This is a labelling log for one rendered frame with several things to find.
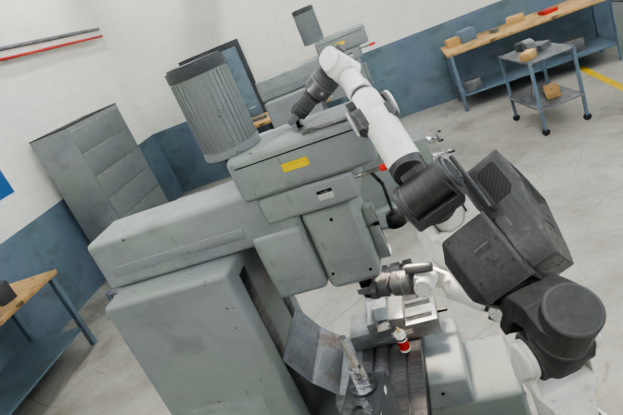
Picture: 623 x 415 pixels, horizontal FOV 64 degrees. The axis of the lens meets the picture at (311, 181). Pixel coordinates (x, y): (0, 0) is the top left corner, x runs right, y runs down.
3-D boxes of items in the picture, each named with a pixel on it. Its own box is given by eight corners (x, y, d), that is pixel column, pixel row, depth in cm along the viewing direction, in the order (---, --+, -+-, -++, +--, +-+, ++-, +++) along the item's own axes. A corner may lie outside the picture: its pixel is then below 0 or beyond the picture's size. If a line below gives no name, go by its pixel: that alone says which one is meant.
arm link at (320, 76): (341, 99, 156) (364, 71, 150) (314, 84, 150) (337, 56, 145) (333, 79, 164) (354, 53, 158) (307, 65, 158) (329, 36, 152)
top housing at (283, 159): (379, 136, 175) (364, 94, 170) (380, 162, 151) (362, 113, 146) (260, 176, 187) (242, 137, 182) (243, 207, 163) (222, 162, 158)
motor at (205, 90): (265, 132, 177) (227, 45, 166) (252, 150, 158) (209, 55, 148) (217, 149, 182) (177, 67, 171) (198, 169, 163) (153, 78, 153)
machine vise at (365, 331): (438, 308, 201) (429, 285, 198) (442, 332, 187) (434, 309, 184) (356, 327, 210) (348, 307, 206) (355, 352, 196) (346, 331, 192)
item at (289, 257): (334, 252, 195) (310, 194, 187) (328, 288, 173) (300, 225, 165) (290, 264, 200) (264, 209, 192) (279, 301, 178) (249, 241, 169)
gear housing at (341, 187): (363, 169, 180) (354, 145, 177) (362, 198, 158) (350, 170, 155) (280, 196, 189) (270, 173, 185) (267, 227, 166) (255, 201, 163)
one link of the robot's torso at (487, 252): (608, 267, 124) (520, 170, 146) (570, 235, 100) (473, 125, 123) (511, 332, 134) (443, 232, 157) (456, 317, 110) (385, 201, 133)
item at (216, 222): (313, 205, 187) (293, 158, 181) (305, 234, 166) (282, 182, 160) (137, 259, 207) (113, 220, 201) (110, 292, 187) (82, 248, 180)
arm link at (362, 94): (328, 78, 142) (350, 112, 128) (360, 60, 141) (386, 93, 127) (341, 106, 149) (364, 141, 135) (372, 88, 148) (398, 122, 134)
